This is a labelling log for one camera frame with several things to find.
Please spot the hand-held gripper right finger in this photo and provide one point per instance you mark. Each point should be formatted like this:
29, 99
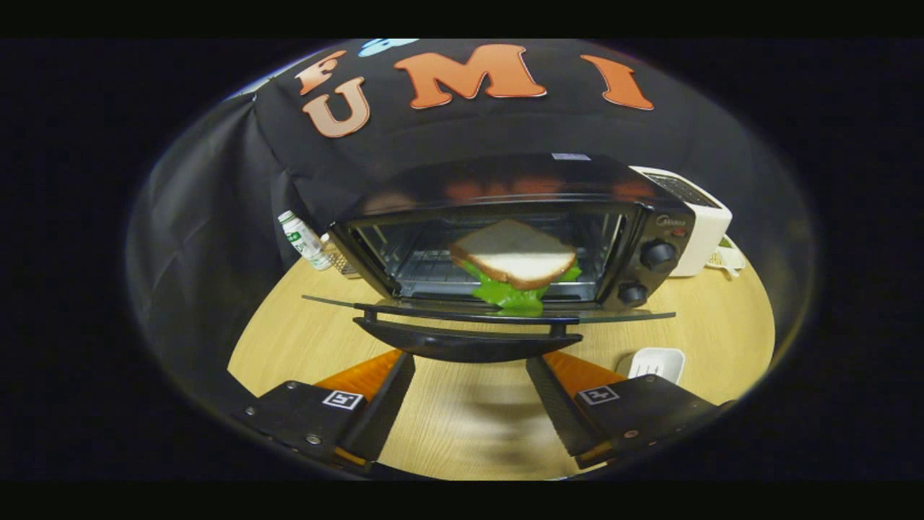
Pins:
559, 412

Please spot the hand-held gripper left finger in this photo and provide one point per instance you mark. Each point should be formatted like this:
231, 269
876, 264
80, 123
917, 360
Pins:
382, 412

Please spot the toast and lettuce sandwich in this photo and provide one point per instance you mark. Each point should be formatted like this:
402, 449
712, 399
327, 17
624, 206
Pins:
516, 253

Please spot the black toaster oven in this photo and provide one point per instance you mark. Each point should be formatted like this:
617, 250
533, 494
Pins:
650, 217

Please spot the white pop-up toaster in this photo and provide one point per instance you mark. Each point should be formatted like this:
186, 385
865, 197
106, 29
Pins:
704, 224

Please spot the white ribbed plate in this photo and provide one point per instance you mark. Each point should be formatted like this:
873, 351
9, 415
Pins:
657, 361

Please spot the white bottle with green label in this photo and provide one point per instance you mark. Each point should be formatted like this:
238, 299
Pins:
303, 242

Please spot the white divided dish with beans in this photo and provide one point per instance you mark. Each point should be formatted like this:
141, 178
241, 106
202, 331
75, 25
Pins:
729, 258

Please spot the dark grey side curtain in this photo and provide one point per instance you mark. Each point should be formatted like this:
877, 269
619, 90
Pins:
209, 238

